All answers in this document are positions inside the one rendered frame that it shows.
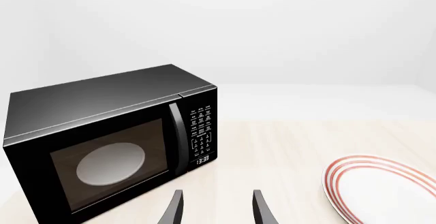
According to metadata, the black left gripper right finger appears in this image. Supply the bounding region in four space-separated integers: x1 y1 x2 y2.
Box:
252 189 280 224

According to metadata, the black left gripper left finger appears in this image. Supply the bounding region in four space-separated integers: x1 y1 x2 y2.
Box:
157 189 185 224

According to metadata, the white plate with red rings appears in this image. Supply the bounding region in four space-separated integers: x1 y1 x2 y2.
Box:
322 154 436 224

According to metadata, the black microwave oven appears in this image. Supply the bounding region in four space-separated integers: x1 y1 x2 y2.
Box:
2 63 219 224

